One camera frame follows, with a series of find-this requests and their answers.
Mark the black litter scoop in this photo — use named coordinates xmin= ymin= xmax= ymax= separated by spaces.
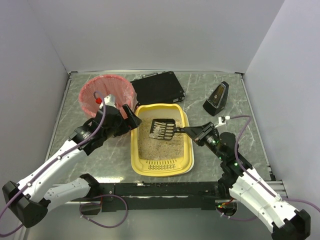
xmin=149 ymin=118 xmax=185 ymax=141

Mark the yellow litter box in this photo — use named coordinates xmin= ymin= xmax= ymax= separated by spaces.
xmin=130 ymin=103 xmax=195 ymax=178

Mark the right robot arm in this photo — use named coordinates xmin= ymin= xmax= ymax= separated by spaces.
xmin=182 ymin=122 xmax=311 ymax=240

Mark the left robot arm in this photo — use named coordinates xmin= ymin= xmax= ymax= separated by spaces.
xmin=2 ymin=104 xmax=142 ymax=228

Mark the black metronome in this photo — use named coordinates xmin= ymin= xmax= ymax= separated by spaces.
xmin=202 ymin=81 xmax=229 ymax=116

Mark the black carrying case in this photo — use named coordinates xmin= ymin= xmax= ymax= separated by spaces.
xmin=131 ymin=71 xmax=186 ymax=105

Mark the red waste basket with liner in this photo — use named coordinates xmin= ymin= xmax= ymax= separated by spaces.
xmin=78 ymin=74 xmax=138 ymax=118

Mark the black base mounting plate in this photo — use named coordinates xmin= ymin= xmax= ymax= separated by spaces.
xmin=94 ymin=181 xmax=231 ymax=211

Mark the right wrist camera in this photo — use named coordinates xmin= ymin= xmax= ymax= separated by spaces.
xmin=215 ymin=115 xmax=231 ymax=128

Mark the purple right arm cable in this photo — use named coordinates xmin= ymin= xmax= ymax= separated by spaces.
xmin=219 ymin=115 xmax=320 ymax=222

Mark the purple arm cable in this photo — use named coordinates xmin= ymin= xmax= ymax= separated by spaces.
xmin=0 ymin=91 xmax=129 ymax=237
xmin=219 ymin=115 xmax=320 ymax=222

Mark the aluminium frame rail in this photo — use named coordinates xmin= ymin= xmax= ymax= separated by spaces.
xmin=266 ymin=180 xmax=288 ymax=198

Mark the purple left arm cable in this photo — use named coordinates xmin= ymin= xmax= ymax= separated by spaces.
xmin=0 ymin=91 xmax=129 ymax=237

